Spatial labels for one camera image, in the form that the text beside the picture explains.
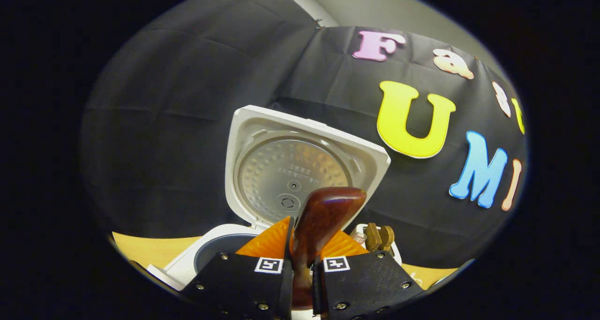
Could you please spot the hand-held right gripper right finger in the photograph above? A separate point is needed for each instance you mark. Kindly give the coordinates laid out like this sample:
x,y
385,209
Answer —
x,y
365,282

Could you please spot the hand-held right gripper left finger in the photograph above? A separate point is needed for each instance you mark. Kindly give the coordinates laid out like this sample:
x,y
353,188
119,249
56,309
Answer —
x,y
243,282

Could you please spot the brown wooden spoon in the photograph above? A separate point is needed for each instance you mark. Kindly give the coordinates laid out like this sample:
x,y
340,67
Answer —
x,y
323,217

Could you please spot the white rice cooker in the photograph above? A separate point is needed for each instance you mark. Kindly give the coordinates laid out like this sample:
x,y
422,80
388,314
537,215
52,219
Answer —
x,y
281,170

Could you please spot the white toaster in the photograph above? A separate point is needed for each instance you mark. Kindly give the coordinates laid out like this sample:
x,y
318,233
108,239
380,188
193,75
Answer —
x,y
397,252

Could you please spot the clear plastic water bottle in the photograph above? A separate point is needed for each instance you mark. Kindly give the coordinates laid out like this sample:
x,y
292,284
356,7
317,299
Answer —
x,y
359,238

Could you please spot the brown bread slice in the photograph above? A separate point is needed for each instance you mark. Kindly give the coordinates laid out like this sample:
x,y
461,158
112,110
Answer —
x,y
388,238
373,238

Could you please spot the black backdrop cloth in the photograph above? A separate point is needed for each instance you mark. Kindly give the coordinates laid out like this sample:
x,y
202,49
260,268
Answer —
x,y
164,123

